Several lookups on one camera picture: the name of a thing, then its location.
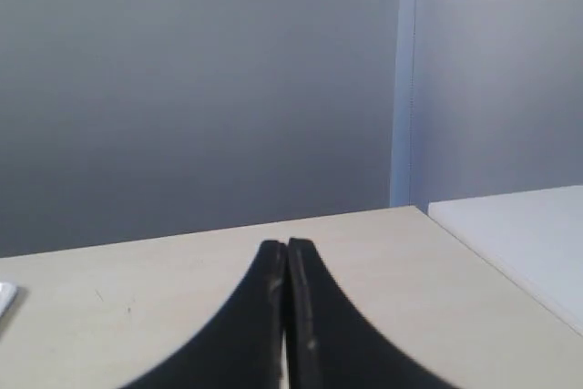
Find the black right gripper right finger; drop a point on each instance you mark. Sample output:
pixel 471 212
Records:
pixel 329 343

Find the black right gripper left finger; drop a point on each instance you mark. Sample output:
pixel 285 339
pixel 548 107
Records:
pixel 240 346

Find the white adjacent table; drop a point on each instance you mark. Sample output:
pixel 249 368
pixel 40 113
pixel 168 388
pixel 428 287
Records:
pixel 533 237

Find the white rectangular plastic tray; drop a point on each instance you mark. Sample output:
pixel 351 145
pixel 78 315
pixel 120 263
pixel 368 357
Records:
pixel 8 292

